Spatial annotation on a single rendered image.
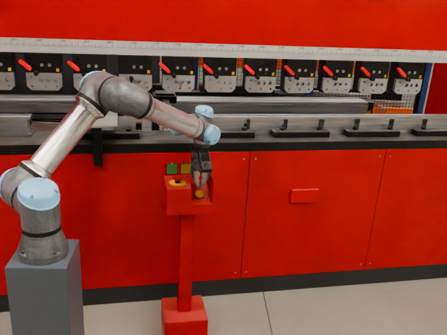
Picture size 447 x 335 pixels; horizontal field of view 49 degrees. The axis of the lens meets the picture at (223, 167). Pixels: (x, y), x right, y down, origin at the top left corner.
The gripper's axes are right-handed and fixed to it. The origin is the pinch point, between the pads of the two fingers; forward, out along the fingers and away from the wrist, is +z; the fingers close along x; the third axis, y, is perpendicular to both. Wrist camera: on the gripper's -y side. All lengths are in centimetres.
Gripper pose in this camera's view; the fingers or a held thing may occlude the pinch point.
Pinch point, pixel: (199, 186)
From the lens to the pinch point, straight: 213.3
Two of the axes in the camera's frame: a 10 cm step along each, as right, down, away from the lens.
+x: -9.8, 0.1, -2.1
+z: -0.8, 9.0, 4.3
